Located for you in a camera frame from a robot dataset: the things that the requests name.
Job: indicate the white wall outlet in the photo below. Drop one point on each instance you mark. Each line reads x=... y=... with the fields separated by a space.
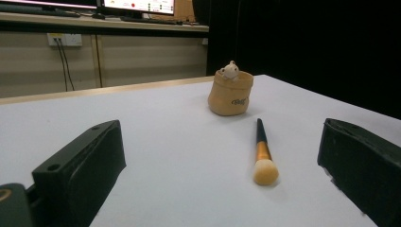
x=72 y=40

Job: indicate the black and gold makeup brush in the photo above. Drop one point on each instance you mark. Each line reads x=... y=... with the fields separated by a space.
x=263 y=152

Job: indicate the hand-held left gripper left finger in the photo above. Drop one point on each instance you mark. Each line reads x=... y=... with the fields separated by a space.
x=78 y=176

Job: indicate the wooden desk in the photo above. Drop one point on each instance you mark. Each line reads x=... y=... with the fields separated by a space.
x=94 y=23

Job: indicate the tan pot with animal figure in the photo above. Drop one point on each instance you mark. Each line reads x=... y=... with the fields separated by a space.
x=227 y=97

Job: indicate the computer monitor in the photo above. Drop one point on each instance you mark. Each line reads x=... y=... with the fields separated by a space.
x=138 y=5
x=47 y=2

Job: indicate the white table mat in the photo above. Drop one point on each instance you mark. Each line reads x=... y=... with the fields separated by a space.
x=176 y=142

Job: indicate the brown cardboard box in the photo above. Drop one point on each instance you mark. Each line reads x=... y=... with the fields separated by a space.
x=183 y=9

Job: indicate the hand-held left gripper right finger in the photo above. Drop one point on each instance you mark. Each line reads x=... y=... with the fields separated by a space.
x=362 y=160

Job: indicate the black keyboard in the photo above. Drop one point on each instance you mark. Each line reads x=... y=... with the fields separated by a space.
x=151 y=20

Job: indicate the black curtain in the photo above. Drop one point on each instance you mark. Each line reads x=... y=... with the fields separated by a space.
x=315 y=44

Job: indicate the black computer mouse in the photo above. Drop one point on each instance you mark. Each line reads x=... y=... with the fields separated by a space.
x=98 y=16

